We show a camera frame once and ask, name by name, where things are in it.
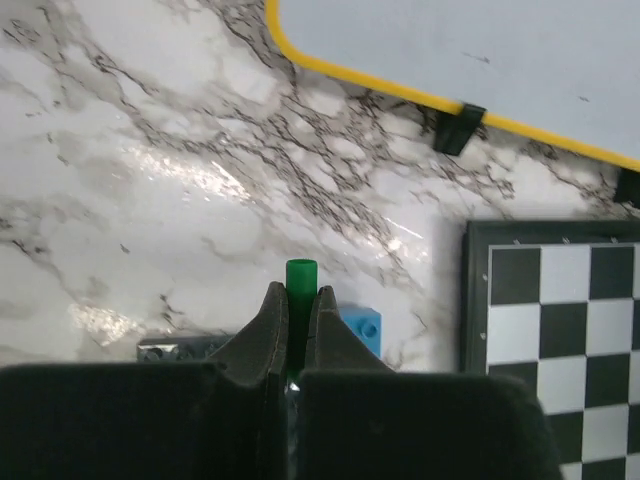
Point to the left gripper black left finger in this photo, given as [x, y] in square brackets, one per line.
[220, 418]

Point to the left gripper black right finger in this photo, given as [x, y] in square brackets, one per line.
[358, 419]

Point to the green marker cap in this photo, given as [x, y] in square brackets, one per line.
[301, 287]

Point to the yellow framed whiteboard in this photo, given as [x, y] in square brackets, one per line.
[565, 73]

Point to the dark grey lego baseplate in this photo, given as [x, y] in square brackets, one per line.
[182, 348]

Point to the blue lego brick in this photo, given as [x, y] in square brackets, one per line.
[366, 324]

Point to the black white chessboard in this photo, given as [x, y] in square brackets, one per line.
[555, 304]

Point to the wire whiteboard stand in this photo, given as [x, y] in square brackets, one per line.
[453, 132]

